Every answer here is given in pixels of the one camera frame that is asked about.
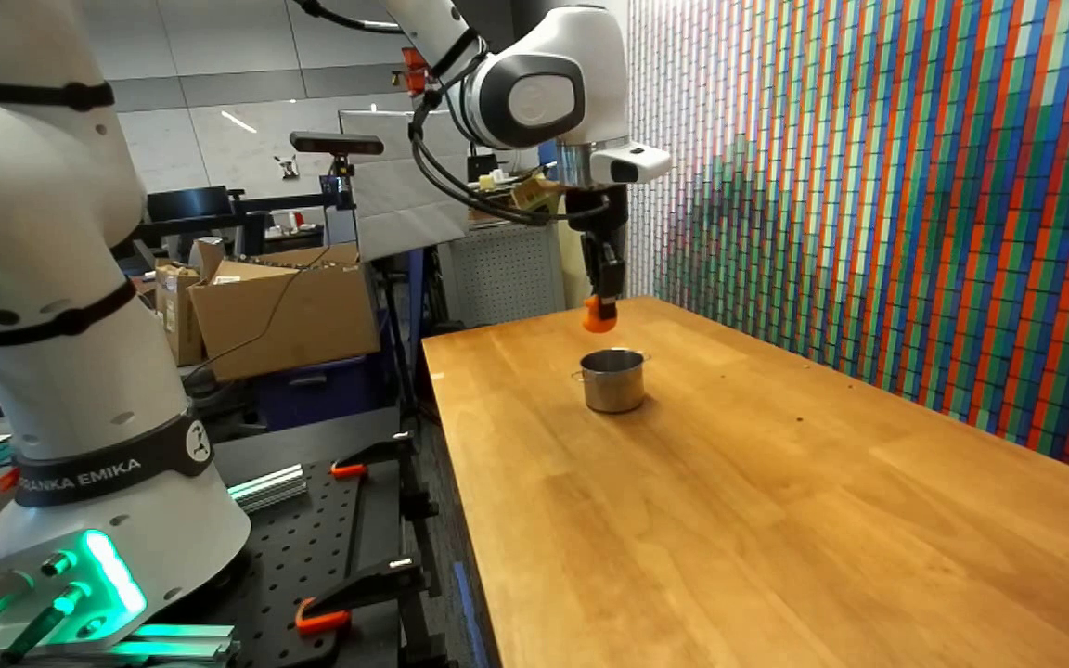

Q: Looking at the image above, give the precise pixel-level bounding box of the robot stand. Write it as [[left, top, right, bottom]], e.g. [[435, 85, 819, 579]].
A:
[[0, 406, 463, 668]]

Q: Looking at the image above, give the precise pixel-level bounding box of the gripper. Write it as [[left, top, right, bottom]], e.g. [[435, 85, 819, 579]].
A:
[[563, 185, 631, 303]]

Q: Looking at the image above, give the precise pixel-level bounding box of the camera on mount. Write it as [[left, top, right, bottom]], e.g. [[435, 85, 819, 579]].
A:
[[290, 131, 386, 263]]

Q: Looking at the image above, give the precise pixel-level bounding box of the white perforated cabinet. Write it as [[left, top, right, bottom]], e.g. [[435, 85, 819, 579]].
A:
[[440, 221, 569, 329]]

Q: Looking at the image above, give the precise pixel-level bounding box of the small steel pot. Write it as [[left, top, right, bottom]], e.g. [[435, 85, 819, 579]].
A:
[[572, 348, 652, 415]]

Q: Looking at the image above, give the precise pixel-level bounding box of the large open cardboard box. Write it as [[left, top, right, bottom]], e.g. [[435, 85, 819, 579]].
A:
[[188, 238, 383, 382]]

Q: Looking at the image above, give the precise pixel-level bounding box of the black cable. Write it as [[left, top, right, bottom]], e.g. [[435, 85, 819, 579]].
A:
[[182, 206, 361, 383]]

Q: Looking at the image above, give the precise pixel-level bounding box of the grey panel board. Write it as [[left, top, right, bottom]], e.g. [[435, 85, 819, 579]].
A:
[[339, 109, 471, 263]]

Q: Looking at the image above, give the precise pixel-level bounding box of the blue plastic bin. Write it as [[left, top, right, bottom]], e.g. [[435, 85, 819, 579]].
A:
[[254, 352, 398, 433]]

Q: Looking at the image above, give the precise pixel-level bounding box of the orange rubber duck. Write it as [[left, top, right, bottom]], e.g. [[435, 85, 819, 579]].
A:
[[583, 294, 620, 334]]

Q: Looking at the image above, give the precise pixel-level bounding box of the short aluminium extrusion bar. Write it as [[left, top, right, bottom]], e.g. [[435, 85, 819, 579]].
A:
[[227, 463, 309, 515]]

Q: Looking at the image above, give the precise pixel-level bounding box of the long aluminium extrusion bar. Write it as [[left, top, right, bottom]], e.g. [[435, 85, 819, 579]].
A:
[[0, 623, 240, 665]]

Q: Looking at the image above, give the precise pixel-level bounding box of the black and orange clamp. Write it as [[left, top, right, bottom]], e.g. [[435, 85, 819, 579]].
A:
[[329, 430, 417, 480], [295, 555, 427, 638]]

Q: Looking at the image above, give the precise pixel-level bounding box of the small cardboard box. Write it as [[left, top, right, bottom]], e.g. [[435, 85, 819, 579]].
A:
[[153, 262, 208, 368]]

